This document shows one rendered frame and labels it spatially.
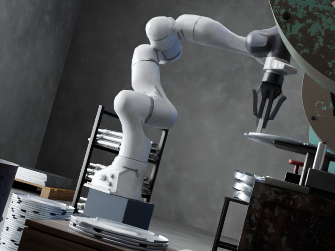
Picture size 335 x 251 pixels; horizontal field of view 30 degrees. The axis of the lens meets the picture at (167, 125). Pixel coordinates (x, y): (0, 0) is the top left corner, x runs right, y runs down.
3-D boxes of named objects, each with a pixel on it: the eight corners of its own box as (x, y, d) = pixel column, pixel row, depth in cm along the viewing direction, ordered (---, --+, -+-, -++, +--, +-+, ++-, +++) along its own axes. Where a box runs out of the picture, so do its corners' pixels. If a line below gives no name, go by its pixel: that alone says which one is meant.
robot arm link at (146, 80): (126, 71, 246) (165, 85, 255) (126, 125, 233) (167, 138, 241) (140, 56, 238) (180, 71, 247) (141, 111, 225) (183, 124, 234)
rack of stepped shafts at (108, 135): (103, 247, 425) (140, 112, 433) (58, 229, 452) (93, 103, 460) (141, 250, 459) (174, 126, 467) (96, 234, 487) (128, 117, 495)
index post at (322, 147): (312, 169, 201) (319, 140, 202) (312, 169, 204) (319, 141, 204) (320, 171, 200) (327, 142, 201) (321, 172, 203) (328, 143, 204)
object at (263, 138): (231, 135, 233) (231, 133, 233) (298, 152, 241) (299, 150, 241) (265, 134, 205) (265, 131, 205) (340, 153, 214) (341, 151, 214)
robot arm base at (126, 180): (76, 183, 232) (85, 147, 233) (105, 189, 248) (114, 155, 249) (123, 197, 220) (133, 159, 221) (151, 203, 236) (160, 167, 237)
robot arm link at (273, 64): (267, 61, 234) (263, 74, 233) (263, 52, 222) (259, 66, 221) (300, 67, 230) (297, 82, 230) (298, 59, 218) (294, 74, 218)
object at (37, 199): (36, 204, 268) (37, 202, 268) (0, 190, 288) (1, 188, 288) (86, 213, 289) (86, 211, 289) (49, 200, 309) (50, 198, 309)
